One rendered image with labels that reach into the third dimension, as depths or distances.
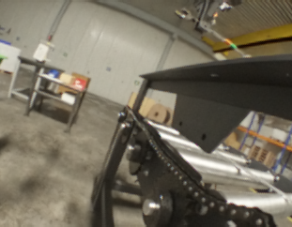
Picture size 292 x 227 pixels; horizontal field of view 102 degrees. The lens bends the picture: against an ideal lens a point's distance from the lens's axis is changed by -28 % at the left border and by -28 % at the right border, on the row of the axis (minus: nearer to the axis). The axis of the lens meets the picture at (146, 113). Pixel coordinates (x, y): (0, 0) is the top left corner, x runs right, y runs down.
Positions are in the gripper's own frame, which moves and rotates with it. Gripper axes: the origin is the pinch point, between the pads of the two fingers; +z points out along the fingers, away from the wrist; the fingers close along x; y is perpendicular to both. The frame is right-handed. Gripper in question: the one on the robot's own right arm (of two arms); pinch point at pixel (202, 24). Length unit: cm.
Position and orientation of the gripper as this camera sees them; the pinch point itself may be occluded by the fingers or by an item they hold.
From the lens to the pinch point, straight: 44.0
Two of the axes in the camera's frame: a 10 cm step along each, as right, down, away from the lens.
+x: 2.2, 1.9, -9.6
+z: -3.8, 9.2, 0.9
